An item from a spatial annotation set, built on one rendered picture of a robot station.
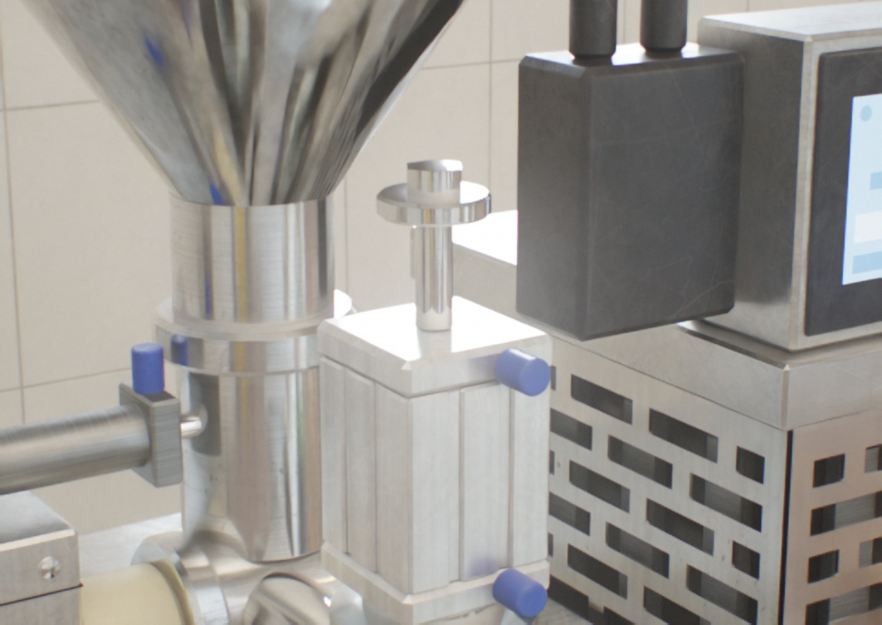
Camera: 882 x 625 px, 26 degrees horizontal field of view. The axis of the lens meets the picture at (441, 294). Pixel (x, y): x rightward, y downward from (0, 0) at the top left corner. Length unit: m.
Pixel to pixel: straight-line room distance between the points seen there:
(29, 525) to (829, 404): 0.27
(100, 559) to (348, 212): 1.42
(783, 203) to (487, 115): 1.67
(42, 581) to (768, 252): 0.27
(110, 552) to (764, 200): 0.35
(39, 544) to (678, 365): 0.25
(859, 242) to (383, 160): 1.60
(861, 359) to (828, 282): 0.03
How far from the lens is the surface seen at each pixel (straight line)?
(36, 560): 0.58
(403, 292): 2.30
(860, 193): 0.67
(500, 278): 0.79
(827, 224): 0.66
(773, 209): 0.66
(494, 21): 2.31
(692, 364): 0.69
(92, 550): 0.86
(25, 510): 0.60
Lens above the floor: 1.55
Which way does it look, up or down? 15 degrees down
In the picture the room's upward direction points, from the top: straight up
